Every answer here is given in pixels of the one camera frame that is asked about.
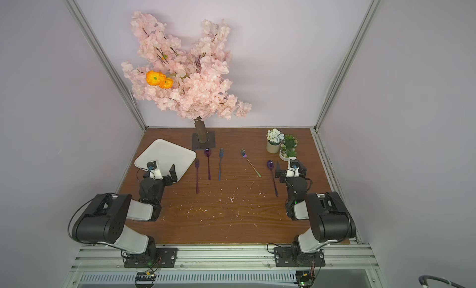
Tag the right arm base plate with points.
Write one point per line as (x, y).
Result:
(293, 257)

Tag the left corner aluminium post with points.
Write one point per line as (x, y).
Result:
(94, 43)

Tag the green plant in white pot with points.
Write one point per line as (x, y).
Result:
(288, 147)

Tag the white square tray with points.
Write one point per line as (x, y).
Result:
(166, 154)

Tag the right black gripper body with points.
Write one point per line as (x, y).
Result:
(292, 178)

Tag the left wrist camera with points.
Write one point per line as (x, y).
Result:
(154, 171)

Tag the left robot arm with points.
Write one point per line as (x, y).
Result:
(104, 217)

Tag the magenta purple spoon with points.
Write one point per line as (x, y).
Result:
(207, 153)

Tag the left circuit board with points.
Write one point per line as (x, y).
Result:
(145, 279)

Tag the dark metal tree base plate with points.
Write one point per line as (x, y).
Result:
(209, 144)

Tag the white flowers in beige pot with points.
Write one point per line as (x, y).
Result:
(274, 140)

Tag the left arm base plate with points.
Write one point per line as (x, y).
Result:
(153, 258)

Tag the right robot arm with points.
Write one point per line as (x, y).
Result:
(329, 219)

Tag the pink cherry blossom tree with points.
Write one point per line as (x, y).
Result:
(200, 88)

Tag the orange artificial flower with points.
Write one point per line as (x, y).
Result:
(159, 79)

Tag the blue fork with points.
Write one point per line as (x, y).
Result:
(221, 155)

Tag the corner aluminium post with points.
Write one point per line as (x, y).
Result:
(94, 43)
(346, 63)

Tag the right corner aluminium post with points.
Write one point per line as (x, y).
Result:
(346, 63)

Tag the aluminium front rail frame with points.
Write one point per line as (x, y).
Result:
(222, 264)

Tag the circuit board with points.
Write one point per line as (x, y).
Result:
(304, 279)
(145, 279)

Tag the purple fork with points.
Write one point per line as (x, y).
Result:
(197, 166)

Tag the rainbow iridescent fork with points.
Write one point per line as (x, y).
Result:
(244, 155)

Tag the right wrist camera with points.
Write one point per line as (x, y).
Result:
(293, 168)

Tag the right circuit board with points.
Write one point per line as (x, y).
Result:
(304, 279)

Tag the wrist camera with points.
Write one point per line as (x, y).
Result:
(154, 171)
(293, 168)

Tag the dark purple spoon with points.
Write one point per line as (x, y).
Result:
(271, 166)

